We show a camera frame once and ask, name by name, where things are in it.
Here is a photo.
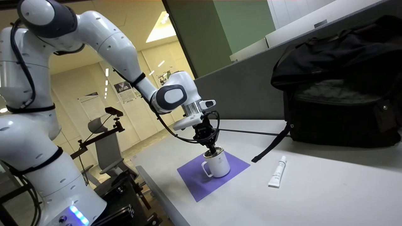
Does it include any dark-headed wall poster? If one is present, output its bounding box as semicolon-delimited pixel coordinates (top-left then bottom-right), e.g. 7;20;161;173
113;81;138;104

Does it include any white mug with handle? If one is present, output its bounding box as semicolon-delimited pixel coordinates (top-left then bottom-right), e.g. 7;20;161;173
201;146;231;178

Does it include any white wall poster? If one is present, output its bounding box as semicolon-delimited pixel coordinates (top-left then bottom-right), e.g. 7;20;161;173
78;92;108;121

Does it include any grey partition panel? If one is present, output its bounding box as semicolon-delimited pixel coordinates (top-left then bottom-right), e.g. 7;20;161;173
194;0;402;121

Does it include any white tube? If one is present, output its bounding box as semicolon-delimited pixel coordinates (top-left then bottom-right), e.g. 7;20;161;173
268;156;287;189

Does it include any camera on mount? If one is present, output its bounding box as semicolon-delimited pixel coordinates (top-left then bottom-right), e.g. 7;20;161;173
69;106;126;160

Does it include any black bag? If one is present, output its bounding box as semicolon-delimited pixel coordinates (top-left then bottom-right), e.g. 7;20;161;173
251;15;402;163

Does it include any purple mat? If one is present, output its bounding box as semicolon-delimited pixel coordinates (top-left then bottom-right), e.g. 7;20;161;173
177;151;251;202

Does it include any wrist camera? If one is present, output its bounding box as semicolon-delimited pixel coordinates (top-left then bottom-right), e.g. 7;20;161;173
172;113;204;131

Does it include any grey office chair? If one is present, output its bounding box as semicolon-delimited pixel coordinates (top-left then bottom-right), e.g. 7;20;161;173
81;117;139;190

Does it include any black cable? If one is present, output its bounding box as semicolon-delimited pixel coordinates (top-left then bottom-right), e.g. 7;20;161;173
218;128;285;137

